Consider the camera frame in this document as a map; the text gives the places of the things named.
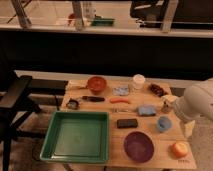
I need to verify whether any black rectangular sponge block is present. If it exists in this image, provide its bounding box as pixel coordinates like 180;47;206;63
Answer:
117;119;138;128

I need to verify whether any orange red bowl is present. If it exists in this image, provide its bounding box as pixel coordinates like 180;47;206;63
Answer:
87;76;107;94

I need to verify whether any small blue cup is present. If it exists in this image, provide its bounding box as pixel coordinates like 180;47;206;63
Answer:
157;116;172;133

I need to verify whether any blue folded cloth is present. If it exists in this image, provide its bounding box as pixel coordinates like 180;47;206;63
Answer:
137;105;156;116

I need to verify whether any dark red brown object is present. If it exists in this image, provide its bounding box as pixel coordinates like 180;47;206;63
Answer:
149;84;167;97

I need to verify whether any green plastic tray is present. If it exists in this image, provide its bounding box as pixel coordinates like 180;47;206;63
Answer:
40;111;109;164

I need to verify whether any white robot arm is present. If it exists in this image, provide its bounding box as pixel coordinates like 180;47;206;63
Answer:
173;78;213;122

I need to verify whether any green box on shelf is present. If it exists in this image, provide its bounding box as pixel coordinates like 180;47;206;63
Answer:
91;18;114;27

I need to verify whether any small black round tin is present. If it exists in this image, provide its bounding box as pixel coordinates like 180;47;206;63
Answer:
66;99;79;110

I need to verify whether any orange fruit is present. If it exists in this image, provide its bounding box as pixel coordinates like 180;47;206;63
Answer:
171;142;188;158

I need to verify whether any light blue crumpled cloth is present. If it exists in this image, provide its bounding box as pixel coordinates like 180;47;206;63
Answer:
113;86;129;96

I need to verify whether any orange carrot toy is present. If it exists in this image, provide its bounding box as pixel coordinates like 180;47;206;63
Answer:
109;98;131;104

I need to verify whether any metal fork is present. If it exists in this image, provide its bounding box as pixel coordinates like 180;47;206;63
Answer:
111;108;128;113

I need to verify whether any black handled brush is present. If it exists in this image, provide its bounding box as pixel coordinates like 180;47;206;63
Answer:
82;96;105;102

